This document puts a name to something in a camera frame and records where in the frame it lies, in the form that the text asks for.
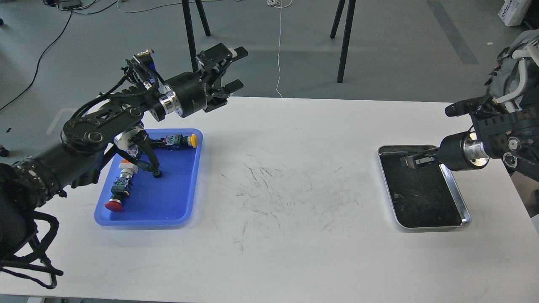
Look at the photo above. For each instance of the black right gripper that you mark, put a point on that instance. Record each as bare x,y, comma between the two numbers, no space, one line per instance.
459,152

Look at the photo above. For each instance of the orange white switch part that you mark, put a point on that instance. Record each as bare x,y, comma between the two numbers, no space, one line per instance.
126,165

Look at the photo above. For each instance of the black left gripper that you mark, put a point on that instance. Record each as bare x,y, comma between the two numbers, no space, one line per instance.
190,92

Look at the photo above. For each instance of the red push button switch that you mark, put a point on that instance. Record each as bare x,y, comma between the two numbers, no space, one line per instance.
120,190

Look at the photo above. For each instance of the silver metal tray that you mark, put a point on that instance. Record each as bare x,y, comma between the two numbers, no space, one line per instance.
425,199

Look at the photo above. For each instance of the grey white chair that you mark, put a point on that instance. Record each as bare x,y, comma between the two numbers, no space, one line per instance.
513,84

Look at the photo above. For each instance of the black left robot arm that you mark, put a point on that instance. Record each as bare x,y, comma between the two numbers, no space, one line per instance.
109,124

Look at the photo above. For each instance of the black stand legs right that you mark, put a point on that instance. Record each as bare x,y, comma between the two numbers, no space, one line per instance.
346,35

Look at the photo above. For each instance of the blue plastic tray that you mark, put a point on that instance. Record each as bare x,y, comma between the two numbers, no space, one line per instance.
164,201

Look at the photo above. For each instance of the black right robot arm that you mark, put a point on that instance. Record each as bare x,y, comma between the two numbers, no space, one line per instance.
496,133

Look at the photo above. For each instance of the white cardboard box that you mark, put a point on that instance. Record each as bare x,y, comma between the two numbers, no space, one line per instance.
512,12

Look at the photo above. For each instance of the yellow push button switch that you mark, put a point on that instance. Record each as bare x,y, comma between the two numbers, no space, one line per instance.
178,141

